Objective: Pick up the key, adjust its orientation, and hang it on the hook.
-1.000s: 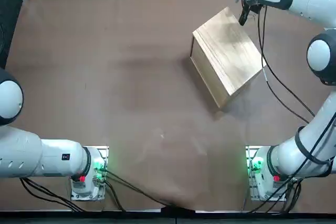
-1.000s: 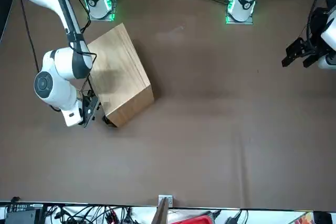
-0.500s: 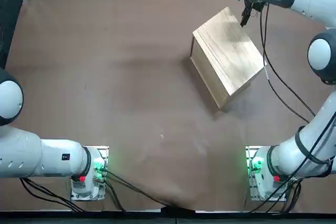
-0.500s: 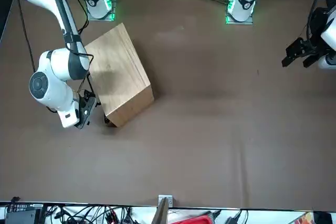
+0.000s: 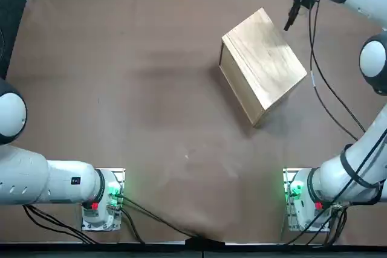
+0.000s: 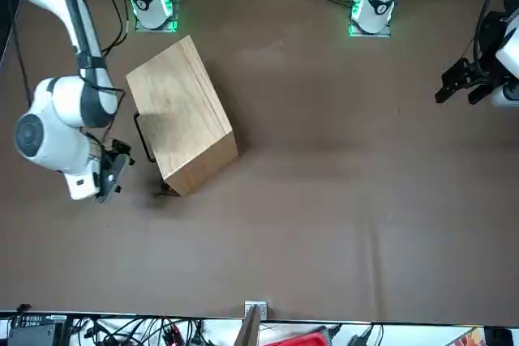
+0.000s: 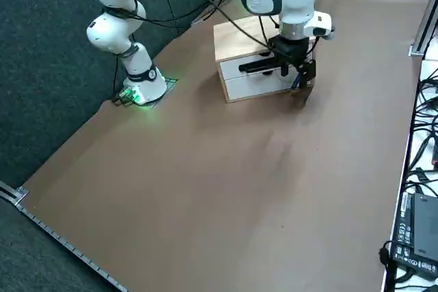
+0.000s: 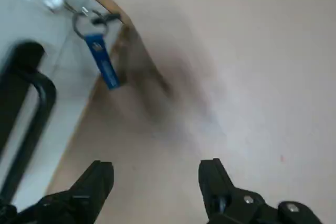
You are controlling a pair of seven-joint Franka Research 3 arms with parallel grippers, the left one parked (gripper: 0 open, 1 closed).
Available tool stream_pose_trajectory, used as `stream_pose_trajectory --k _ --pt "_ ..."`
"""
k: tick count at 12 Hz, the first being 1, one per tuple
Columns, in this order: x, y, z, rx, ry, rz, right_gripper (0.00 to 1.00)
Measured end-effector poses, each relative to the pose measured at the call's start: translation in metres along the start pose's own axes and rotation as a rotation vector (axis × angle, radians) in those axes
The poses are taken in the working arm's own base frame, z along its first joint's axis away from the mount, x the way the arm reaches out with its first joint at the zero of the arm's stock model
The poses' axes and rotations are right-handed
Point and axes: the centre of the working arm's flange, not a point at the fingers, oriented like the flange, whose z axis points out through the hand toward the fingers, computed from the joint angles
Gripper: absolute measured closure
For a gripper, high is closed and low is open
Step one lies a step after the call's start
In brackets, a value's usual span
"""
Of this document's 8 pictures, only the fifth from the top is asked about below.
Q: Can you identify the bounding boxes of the wooden drawer box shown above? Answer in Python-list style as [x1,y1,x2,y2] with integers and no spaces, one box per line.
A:
[220,7,308,128]

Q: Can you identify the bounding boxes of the black table edge clamp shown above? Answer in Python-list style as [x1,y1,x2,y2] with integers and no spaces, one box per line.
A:
[184,236,226,245]

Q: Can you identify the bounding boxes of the long gripper cable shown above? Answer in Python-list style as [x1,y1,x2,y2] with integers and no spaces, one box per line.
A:
[310,70,360,143]
[307,0,367,134]

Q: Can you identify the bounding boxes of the black right arm base cable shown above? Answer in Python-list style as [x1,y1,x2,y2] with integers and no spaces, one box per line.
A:
[279,203,348,246]

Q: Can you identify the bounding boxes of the black arm base cable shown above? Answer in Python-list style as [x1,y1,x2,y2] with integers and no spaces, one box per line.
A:
[119,194,200,239]
[22,205,99,245]
[279,203,348,246]

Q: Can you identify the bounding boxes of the black left arm base cable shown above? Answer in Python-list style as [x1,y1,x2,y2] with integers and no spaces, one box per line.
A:
[119,194,200,239]
[22,205,99,245]

